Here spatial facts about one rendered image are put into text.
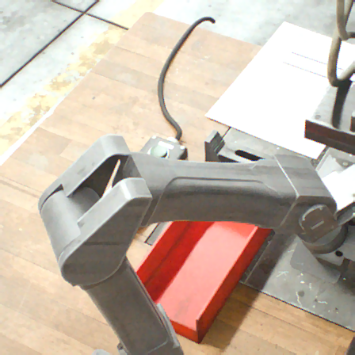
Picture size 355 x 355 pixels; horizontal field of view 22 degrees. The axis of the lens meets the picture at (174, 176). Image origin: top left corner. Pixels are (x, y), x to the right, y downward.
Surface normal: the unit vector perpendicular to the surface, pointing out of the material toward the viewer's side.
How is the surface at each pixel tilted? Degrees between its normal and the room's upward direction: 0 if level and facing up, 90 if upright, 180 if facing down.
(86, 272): 90
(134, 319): 89
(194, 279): 0
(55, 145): 0
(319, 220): 90
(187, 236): 0
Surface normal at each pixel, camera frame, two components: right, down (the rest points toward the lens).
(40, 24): -0.05, -0.68
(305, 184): 0.37, -0.74
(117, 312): 0.30, 0.70
